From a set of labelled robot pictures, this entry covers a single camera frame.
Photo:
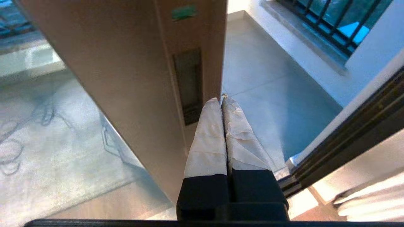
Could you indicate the grey stone railing sill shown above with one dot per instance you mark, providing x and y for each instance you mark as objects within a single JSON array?
[
  {"x": 300, "y": 34},
  {"x": 31, "y": 60}
]

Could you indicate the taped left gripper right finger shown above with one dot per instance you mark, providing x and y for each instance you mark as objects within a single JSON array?
[{"x": 246, "y": 157}]

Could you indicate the brown framed sliding glass door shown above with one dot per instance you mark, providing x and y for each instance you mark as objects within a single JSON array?
[{"x": 126, "y": 63}]

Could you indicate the dark brown door jamb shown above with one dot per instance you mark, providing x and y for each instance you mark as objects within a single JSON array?
[{"x": 363, "y": 132}]

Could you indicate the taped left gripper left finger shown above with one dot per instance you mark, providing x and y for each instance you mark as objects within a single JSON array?
[{"x": 205, "y": 151}]

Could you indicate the cream pleated curtain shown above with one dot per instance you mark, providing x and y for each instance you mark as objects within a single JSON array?
[{"x": 372, "y": 195}]

